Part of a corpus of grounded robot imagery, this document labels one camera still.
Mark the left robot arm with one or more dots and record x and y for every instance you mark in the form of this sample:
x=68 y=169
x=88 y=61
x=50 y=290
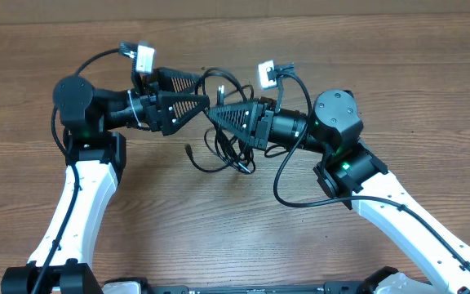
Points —
x=95 y=155

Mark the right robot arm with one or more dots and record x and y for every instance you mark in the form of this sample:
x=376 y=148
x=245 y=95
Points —
x=349 y=173

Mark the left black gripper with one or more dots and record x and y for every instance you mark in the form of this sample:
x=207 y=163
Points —
x=160 y=110

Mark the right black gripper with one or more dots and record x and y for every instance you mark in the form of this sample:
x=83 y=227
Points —
x=255 y=114

